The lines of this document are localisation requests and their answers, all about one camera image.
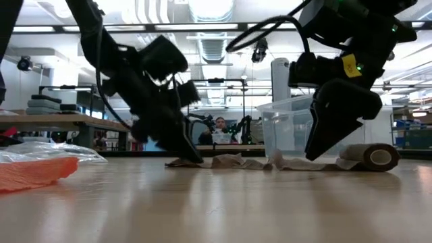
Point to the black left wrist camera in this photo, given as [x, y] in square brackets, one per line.
[163, 57]

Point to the orange elastic bandage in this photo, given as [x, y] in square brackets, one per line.
[33, 173]

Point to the white cabinet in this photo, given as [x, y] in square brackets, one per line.
[379, 131]

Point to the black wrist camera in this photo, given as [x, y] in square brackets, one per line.
[163, 57]
[303, 71]

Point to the blue storage shelving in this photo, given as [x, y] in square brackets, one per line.
[413, 135]

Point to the stack of grey pads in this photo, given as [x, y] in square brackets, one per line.
[44, 104]

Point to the white cylindrical post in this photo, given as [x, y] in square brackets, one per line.
[281, 77]

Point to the wooden background workbench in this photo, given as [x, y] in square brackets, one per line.
[236, 147]

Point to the wooden background table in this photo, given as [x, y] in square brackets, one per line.
[67, 121]

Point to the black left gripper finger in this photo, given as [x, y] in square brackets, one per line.
[185, 148]

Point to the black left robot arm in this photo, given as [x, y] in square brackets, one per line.
[91, 33]

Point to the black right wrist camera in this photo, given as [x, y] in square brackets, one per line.
[303, 71]

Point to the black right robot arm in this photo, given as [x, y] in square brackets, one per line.
[357, 17]

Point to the small clear background bin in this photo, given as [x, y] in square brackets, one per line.
[222, 138]

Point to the black overhead frame bar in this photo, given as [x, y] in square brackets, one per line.
[202, 26]

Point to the person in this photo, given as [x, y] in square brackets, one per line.
[220, 123]

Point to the brown elastic bandage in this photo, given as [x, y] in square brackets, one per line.
[357, 153]

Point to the black background robot arm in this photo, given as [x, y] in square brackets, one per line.
[204, 119]
[244, 128]

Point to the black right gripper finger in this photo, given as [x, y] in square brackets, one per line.
[329, 135]

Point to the red object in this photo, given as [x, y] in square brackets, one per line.
[9, 132]

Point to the black stand frame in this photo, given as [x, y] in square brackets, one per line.
[67, 87]

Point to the black table frame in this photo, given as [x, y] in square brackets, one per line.
[114, 154]

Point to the clear plastic bag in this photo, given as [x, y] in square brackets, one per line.
[50, 152]

